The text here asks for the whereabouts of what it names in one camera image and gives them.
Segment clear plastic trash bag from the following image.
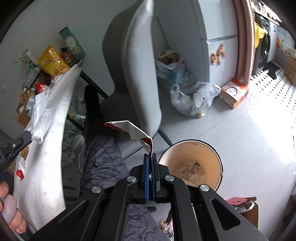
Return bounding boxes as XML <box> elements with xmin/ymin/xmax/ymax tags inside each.
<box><xmin>170</xmin><ymin>82</ymin><xmax>221</xmax><ymax>118</ymax></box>

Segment yellow cloth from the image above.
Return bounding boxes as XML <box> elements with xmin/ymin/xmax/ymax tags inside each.
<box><xmin>253</xmin><ymin>21</ymin><xmax>267</xmax><ymax>49</ymax></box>

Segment pack of water bottles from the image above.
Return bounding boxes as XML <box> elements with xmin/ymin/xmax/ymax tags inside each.
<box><xmin>154</xmin><ymin>50</ymin><xmax>196</xmax><ymax>91</ymax></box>

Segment black clothes on floor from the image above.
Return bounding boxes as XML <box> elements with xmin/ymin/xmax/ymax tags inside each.
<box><xmin>263</xmin><ymin>61</ymin><xmax>280</xmax><ymax>80</ymax></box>

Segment brown cardboard box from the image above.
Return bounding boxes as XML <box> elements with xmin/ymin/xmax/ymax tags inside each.
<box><xmin>15</xmin><ymin>92</ymin><xmax>31</xmax><ymax>128</ymax></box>

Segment light blue refrigerator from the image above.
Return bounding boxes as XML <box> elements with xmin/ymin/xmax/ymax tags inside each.
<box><xmin>155</xmin><ymin>0</ymin><xmax>238</xmax><ymax>86</ymax></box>

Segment grey patterned trousers leg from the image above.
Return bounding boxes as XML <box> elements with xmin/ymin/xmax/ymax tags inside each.
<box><xmin>80</xmin><ymin>136</ymin><xmax>168</xmax><ymax>240</ymax></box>

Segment yellow snack bag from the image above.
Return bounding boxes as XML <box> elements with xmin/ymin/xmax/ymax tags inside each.
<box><xmin>37</xmin><ymin>46</ymin><xmax>70</xmax><ymax>77</ymax></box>

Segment grey dining chair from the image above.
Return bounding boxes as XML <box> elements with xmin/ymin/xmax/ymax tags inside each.
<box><xmin>95</xmin><ymin>1</ymin><xmax>173</xmax><ymax>146</ymax></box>

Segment torn brown red wrapper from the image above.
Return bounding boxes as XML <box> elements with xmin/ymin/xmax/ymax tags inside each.
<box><xmin>105</xmin><ymin>120</ymin><xmax>153</xmax><ymax>158</ymax></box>

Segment brown cardboard boxes stack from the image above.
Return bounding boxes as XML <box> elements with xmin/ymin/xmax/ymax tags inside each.
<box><xmin>275</xmin><ymin>48</ymin><xmax>296</xmax><ymax>86</ymax></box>

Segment green tall carton box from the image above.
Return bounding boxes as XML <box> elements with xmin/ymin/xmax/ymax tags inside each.
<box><xmin>59</xmin><ymin>27</ymin><xmax>86</xmax><ymax>61</ymax></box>

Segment white patterned tablecloth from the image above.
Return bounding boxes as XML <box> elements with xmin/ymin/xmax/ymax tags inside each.
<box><xmin>14</xmin><ymin>65</ymin><xmax>81</xmax><ymax>233</ymax></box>

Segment black washing machine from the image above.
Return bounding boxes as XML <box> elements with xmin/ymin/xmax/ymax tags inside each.
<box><xmin>252</xmin><ymin>13</ymin><xmax>270</xmax><ymax>75</ymax></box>

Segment white orange cardboard box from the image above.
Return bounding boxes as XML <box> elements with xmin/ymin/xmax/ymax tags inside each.
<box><xmin>218</xmin><ymin>78</ymin><xmax>249</xmax><ymax>109</ymax></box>

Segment cream round trash bin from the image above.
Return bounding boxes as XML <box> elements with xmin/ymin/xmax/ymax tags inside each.
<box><xmin>159</xmin><ymin>139</ymin><xmax>223</xmax><ymax>191</ymax></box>

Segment person's left hand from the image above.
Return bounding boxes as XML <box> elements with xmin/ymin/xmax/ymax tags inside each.
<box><xmin>0</xmin><ymin>181</ymin><xmax>27</xmax><ymax>234</ymax></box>

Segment white tall carton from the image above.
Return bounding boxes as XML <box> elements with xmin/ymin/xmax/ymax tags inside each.
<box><xmin>15</xmin><ymin>46</ymin><xmax>37</xmax><ymax>66</ymax></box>

